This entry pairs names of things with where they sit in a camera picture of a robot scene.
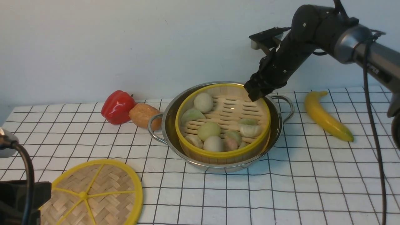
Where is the yellow woven steamer lid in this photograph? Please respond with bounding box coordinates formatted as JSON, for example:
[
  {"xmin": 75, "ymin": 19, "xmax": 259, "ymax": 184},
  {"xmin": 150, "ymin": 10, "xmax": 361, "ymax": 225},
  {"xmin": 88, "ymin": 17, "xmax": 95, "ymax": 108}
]
[{"xmin": 40, "ymin": 159, "xmax": 144, "ymax": 225}]

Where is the yellow-rimmed bamboo steamer basket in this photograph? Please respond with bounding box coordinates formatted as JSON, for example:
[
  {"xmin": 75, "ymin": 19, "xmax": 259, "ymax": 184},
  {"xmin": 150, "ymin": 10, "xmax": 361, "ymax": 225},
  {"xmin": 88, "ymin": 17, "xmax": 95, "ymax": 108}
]
[{"xmin": 175, "ymin": 86, "xmax": 271, "ymax": 157}]

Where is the white green dumpling right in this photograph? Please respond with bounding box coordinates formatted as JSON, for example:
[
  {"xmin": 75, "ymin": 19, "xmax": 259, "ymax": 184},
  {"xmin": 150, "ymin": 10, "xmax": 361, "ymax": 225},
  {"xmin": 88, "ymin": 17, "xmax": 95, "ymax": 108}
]
[{"xmin": 238, "ymin": 124, "xmax": 263, "ymax": 138}]

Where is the brown potato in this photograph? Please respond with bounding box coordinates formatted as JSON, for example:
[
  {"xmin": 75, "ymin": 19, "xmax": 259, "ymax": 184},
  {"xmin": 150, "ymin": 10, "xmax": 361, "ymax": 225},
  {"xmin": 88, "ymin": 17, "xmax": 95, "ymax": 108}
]
[{"xmin": 128, "ymin": 103, "xmax": 160, "ymax": 129}]

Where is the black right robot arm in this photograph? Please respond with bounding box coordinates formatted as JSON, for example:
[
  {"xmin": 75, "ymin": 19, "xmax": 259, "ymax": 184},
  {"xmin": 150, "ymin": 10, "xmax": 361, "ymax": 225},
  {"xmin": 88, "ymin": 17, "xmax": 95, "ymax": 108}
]
[{"xmin": 244, "ymin": 0, "xmax": 400, "ymax": 147}]

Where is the yellow banana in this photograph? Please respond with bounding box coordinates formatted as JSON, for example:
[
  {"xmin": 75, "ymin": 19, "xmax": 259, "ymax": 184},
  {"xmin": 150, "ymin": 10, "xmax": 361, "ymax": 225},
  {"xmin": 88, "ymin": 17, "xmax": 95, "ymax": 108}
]
[{"xmin": 304, "ymin": 91, "xmax": 354, "ymax": 142}]

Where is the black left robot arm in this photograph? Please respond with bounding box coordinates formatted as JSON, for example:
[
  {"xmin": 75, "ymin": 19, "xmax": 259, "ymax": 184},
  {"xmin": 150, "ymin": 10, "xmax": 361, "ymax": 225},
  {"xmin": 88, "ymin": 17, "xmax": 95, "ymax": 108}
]
[{"xmin": 0, "ymin": 128, "xmax": 52, "ymax": 225}]

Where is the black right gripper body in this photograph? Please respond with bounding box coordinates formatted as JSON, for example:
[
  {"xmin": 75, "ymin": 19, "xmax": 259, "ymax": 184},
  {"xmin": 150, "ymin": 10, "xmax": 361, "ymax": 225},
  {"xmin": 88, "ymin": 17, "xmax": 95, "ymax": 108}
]
[{"xmin": 244, "ymin": 32, "xmax": 316, "ymax": 102}]

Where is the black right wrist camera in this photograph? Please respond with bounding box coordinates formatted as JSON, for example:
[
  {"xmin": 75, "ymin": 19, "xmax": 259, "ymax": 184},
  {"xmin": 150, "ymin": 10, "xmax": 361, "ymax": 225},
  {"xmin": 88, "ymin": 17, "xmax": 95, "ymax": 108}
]
[{"xmin": 249, "ymin": 27, "xmax": 291, "ymax": 56}]

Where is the pale green dumpling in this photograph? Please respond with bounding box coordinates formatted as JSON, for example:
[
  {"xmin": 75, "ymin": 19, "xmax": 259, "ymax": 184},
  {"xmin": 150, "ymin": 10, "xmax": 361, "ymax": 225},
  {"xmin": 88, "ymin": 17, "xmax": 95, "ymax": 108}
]
[{"xmin": 181, "ymin": 108, "xmax": 206, "ymax": 125}]

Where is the stainless steel pot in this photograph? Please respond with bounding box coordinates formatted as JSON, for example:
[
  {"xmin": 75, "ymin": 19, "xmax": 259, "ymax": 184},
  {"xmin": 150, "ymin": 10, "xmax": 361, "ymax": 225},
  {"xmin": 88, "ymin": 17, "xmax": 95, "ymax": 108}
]
[{"xmin": 147, "ymin": 81, "xmax": 295, "ymax": 174}]

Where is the red bell pepper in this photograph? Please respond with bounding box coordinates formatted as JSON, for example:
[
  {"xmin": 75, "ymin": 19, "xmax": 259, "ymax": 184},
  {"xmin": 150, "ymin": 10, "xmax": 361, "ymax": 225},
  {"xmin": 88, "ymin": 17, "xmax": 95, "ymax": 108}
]
[{"xmin": 101, "ymin": 90, "xmax": 137, "ymax": 125}]

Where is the pale green round bun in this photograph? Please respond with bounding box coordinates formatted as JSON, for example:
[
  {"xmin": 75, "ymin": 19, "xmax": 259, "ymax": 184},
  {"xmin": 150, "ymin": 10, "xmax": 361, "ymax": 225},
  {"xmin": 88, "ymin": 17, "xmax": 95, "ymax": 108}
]
[{"xmin": 197, "ymin": 122, "xmax": 221, "ymax": 141}]

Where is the black cable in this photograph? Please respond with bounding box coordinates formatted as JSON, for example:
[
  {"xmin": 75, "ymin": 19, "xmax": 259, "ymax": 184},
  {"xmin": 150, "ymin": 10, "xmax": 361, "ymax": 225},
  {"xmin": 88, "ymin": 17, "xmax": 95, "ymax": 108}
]
[{"xmin": 362, "ymin": 37, "xmax": 388, "ymax": 225}]

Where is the white checkered tablecloth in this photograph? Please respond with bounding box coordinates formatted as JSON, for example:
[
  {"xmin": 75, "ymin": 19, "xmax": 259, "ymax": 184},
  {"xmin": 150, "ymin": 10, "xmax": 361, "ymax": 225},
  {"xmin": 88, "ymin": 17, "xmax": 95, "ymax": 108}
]
[{"xmin": 1, "ymin": 87, "xmax": 382, "ymax": 225}]

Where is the pinkish dumpling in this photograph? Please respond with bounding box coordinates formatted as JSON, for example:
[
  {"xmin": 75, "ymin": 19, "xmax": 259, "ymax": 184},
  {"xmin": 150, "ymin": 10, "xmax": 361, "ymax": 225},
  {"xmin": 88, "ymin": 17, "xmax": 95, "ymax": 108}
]
[{"xmin": 224, "ymin": 137, "xmax": 239, "ymax": 152}]

